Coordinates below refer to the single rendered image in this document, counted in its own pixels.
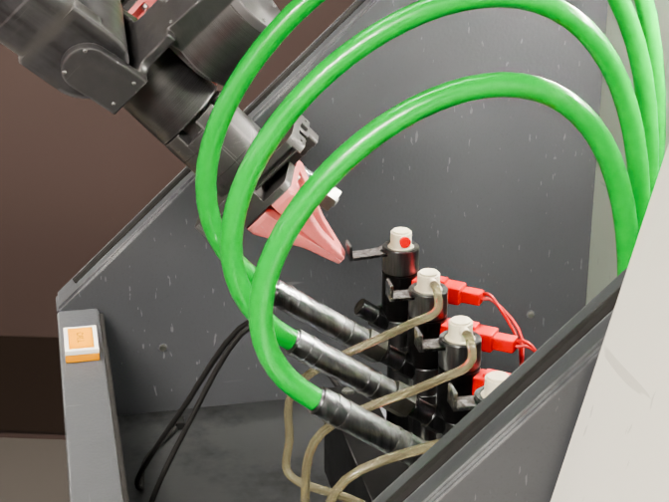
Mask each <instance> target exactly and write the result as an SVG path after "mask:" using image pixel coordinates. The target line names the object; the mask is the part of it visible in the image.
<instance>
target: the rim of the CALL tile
mask: <svg viewBox="0 0 669 502"><path fill-rule="evenodd" d="M87 327H92V329H93V337H94V345H95V347H94V348H83V349H71V350H69V339H68V329H76V328H87ZM63 330H64V343H65V356H75V355H86V354H97V353H99V352H100V349H99V341H98V333H97V326H96V325H94V326H83V327H71V328H63Z"/></svg>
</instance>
